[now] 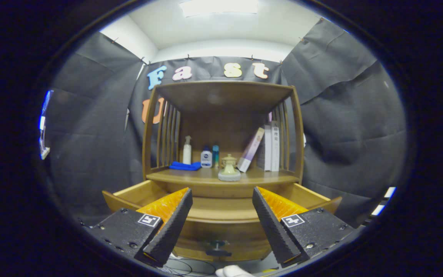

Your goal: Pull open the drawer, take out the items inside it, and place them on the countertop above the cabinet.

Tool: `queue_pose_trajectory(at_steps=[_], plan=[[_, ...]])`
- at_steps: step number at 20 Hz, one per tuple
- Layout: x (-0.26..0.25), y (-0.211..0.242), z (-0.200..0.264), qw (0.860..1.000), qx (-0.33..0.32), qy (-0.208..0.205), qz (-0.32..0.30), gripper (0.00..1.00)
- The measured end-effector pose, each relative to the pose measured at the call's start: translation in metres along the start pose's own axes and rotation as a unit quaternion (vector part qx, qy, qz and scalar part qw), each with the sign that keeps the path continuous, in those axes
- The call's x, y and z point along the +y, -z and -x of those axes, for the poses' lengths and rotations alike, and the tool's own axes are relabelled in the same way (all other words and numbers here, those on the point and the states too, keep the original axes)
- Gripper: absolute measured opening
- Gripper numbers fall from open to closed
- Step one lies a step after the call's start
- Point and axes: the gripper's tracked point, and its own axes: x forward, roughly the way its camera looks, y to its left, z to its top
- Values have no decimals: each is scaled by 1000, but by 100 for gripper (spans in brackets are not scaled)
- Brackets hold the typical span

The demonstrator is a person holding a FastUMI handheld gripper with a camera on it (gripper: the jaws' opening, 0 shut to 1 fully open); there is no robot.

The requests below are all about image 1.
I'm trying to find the white bottle blue cap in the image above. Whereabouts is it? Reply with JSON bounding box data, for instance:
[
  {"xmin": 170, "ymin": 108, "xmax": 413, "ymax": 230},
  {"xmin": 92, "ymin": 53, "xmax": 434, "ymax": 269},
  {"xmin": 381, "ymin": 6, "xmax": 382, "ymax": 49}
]
[{"xmin": 201, "ymin": 146, "xmax": 212, "ymax": 169}]

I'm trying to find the purple and white book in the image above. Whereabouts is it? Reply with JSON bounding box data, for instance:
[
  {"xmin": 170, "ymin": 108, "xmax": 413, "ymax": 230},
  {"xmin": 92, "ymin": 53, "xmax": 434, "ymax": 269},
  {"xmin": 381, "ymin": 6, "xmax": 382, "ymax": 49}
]
[{"xmin": 237, "ymin": 127, "xmax": 265, "ymax": 173}]

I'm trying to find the blue folded cloth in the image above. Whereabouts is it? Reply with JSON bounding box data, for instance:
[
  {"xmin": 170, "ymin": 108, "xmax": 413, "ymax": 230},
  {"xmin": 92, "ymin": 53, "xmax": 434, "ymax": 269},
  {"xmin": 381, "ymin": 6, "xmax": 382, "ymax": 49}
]
[{"xmin": 169, "ymin": 161, "xmax": 202, "ymax": 171}]

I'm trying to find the person's white shoe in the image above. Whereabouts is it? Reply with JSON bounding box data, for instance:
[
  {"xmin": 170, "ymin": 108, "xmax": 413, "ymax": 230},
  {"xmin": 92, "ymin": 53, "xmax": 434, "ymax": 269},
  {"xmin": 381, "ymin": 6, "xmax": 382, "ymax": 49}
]
[{"xmin": 215, "ymin": 265, "xmax": 255, "ymax": 277}]

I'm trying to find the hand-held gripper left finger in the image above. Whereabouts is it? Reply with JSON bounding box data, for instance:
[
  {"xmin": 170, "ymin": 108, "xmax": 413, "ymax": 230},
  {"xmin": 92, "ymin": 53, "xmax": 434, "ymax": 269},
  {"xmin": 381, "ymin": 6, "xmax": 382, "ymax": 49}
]
[{"xmin": 87, "ymin": 187, "xmax": 193, "ymax": 268}]

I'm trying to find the wooden cabinet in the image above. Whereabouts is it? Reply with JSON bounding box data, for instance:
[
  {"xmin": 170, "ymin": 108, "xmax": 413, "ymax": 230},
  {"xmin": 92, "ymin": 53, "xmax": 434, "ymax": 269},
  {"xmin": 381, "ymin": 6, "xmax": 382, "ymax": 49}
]
[{"xmin": 102, "ymin": 80, "xmax": 343, "ymax": 262}]

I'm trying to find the white book patterned cover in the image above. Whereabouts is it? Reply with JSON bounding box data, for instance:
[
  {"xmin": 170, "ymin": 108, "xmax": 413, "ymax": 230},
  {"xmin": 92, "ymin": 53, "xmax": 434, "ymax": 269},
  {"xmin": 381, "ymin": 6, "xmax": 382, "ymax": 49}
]
[{"xmin": 258, "ymin": 124, "xmax": 273, "ymax": 171}]

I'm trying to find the white pump bottle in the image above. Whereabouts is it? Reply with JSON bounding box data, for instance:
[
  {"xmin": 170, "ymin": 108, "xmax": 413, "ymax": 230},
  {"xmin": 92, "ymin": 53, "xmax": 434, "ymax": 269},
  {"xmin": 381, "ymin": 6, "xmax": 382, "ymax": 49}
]
[{"xmin": 183, "ymin": 135, "xmax": 192, "ymax": 165}]

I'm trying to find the wooden drawer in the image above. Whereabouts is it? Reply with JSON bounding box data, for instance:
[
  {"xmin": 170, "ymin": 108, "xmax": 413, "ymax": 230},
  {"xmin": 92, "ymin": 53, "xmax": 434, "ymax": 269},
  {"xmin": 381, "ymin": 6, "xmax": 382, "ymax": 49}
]
[{"xmin": 102, "ymin": 180, "xmax": 343, "ymax": 262}]

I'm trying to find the white wall device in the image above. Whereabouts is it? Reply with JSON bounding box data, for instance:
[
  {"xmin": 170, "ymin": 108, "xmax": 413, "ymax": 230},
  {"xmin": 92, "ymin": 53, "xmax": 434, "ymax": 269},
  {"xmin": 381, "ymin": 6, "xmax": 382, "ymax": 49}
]
[{"xmin": 38, "ymin": 90, "xmax": 54, "ymax": 160}]

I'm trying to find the wooden countertop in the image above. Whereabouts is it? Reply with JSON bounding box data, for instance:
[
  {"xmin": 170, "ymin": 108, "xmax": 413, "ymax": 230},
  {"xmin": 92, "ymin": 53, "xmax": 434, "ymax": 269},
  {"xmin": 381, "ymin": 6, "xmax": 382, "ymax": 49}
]
[{"xmin": 147, "ymin": 165, "xmax": 300, "ymax": 199}]

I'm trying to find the black drawer knob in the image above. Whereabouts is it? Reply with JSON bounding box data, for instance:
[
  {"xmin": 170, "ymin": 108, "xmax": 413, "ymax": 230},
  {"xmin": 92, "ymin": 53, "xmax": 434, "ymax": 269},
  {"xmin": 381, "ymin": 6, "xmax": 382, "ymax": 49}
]
[{"xmin": 205, "ymin": 240, "xmax": 232, "ymax": 257}]

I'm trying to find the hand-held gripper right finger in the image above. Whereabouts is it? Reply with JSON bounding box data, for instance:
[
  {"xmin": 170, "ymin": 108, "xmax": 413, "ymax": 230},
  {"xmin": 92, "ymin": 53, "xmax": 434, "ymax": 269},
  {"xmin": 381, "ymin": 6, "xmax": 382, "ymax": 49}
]
[{"xmin": 252, "ymin": 186, "xmax": 360, "ymax": 269}]

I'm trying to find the white book black lettering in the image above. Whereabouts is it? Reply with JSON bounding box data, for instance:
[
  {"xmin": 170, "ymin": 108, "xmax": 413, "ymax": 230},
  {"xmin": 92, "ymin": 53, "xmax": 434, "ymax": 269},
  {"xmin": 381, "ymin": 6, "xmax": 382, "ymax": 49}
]
[{"xmin": 270, "ymin": 121, "xmax": 280, "ymax": 172}]

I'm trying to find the black floor cable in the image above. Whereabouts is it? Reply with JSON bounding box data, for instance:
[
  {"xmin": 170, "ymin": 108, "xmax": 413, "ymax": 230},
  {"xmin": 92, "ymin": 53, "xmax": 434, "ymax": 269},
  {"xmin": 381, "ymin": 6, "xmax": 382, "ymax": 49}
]
[{"xmin": 162, "ymin": 258, "xmax": 218, "ymax": 277}]

